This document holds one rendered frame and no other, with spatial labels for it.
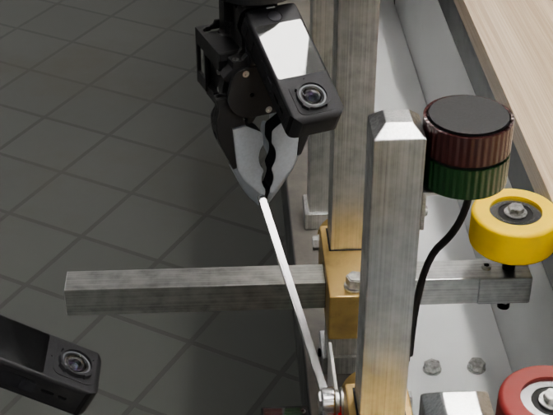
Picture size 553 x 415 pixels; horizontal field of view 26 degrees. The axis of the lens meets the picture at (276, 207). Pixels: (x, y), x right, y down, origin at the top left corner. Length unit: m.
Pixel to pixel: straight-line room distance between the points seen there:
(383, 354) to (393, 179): 0.15
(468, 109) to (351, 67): 0.25
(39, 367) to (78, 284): 0.29
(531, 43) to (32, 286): 1.40
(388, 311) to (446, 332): 0.55
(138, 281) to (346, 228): 0.20
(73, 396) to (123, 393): 1.42
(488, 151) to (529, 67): 0.60
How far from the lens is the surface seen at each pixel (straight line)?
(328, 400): 0.97
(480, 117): 0.80
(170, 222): 2.70
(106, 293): 1.12
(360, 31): 1.03
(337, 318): 1.09
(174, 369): 2.31
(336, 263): 1.12
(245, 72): 0.98
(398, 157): 0.79
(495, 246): 1.09
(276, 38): 0.95
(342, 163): 1.09
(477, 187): 0.80
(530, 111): 1.29
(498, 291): 1.14
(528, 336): 1.30
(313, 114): 0.92
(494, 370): 1.38
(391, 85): 1.93
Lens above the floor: 1.51
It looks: 33 degrees down
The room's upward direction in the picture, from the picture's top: straight up
